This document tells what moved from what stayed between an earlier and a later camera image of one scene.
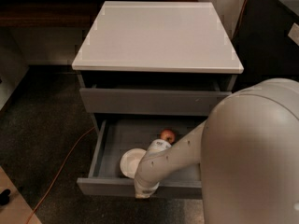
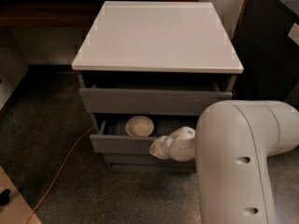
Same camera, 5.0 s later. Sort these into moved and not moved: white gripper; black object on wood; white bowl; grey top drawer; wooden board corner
Moved: white gripper; white bowl
Not moved: grey top drawer; wooden board corner; black object on wood
